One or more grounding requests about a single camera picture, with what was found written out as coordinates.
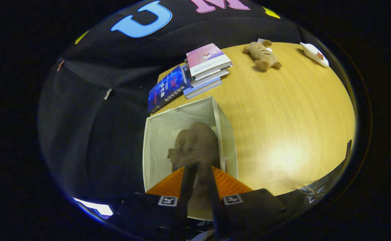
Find pink cover book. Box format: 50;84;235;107
186;43;233;80

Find green fabric storage box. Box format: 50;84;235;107
142;96;239;221

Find brown plush toy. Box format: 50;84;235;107
243;39;282;71

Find brown fuzzy shoe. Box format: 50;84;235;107
167;121;221;220

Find computer monitor screen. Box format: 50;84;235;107
73;197;114;220

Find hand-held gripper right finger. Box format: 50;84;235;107
205;164;295;241

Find pale blue cover book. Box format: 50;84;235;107
183;78;222;99

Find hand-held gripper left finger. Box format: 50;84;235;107
113;164;197;241

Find dark blue book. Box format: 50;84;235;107
147;65;190;114

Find white paperback book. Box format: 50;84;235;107
189;69;230;88

